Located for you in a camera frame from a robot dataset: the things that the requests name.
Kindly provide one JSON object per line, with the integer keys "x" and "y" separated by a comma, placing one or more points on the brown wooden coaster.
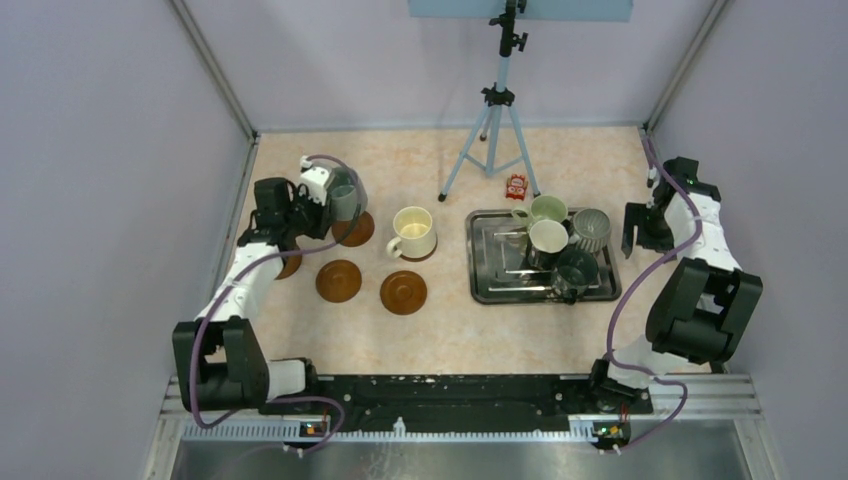
{"x": 421, "y": 258}
{"x": 291, "y": 264}
{"x": 403, "y": 292}
{"x": 351, "y": 234}
{"x": 338, "y": 281}

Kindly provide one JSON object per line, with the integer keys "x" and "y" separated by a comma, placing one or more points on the dark teal mug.
{"x": 574, "y": 271}

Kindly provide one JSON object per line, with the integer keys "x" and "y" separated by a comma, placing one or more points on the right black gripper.
{"x": 636, "y": 214}

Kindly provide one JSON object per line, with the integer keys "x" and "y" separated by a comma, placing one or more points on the blue-grey mug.
{"x": 347, "y": 195}

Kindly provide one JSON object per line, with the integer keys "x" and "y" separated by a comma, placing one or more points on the grey ribbed mug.
{"x": 590, "y": 230}

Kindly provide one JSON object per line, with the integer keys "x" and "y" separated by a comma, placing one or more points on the light green mug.
{"x": 543, "y": 207}

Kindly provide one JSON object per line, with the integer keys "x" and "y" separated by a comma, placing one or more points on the white faceted mug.
{"x": 546, "y": 239}

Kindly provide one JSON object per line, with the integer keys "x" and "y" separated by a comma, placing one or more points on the aluminium frame rail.
{"x": 688, "y": 397}

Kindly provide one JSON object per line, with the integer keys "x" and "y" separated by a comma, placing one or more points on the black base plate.
{"x": 459, "y": 403}

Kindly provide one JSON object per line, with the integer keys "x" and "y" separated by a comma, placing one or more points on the blue board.
{"x": 543, "y": 10}

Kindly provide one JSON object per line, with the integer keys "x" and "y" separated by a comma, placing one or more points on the cream mug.
{"x": 414, "y": 233}

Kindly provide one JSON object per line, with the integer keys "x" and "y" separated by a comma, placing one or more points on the blue camera tripod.
{"x": 498, "y": 99}

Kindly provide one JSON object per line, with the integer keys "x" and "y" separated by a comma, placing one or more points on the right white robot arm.
{"x": 704, "y": 308}

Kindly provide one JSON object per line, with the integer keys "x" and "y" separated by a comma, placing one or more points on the red owl figurine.
{"x": 516, "y": 187}

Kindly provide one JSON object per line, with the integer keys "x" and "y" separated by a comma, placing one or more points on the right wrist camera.
{"x": 654, "y": 177}

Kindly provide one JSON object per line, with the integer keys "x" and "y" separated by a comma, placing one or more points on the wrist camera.
{"x": 654, "y": 177}
{"x": 316, "y": 178}

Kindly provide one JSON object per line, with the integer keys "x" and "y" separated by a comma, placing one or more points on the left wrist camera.
{"x": 316, "y": 178}

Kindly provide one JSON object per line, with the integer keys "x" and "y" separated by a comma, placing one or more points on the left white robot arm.
{"x": 220, "y": 364}

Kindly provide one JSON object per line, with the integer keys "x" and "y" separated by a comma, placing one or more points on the steel tray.
{"x": 498, "y": 271}

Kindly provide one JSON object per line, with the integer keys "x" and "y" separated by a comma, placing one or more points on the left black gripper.
{"x": 324, "y": 218}

